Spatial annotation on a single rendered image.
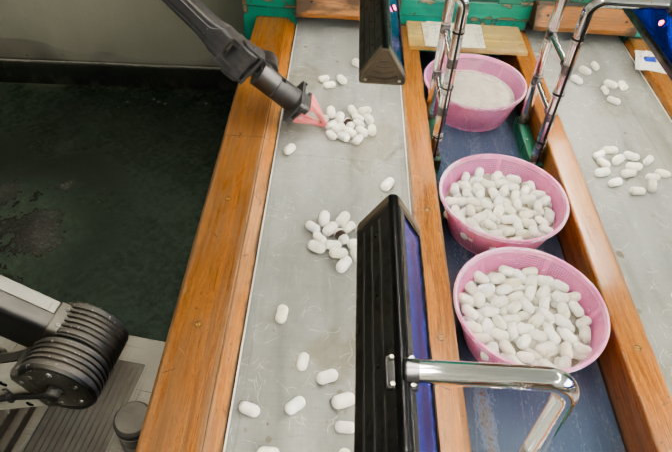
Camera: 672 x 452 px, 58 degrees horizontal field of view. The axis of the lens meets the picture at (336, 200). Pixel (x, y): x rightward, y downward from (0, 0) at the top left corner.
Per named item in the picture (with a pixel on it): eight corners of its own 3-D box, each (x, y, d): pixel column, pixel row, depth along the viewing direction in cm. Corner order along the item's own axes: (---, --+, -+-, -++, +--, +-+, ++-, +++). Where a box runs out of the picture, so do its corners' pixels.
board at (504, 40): (408, 49, 168) (409, 45, 167) (406, 24, 178) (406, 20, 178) (527, 56, 168) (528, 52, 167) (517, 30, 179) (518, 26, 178)
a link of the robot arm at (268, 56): (219, 71, 130) (244, 43, 127) (222, 50, 139) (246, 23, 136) (261, 104, 136) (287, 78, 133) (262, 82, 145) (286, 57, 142)
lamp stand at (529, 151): (526, 178, 143) (589, -1, 113) (511, 128, 158) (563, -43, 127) (606, 183, 144) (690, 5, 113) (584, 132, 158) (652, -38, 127)
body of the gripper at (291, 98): (310, 84, 141) (285, 64, 137) (307, 109, 133) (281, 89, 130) (292, 101, 144) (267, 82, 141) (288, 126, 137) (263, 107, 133)
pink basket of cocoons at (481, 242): (468, 286, 119) (478, 254, 112) (412, 197, 137) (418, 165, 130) (581, 256, 126) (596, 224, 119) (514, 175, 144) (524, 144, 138)
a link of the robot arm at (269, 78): (245, 84, 131) (261, 66, 129) (246, 71, 137) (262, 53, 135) (270, 103, 135) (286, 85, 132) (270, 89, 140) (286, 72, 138)
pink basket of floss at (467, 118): (474, 153, 150) (482, 121, 143) (398, 103, 164) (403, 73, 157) (538, 115, 163) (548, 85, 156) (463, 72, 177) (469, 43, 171)
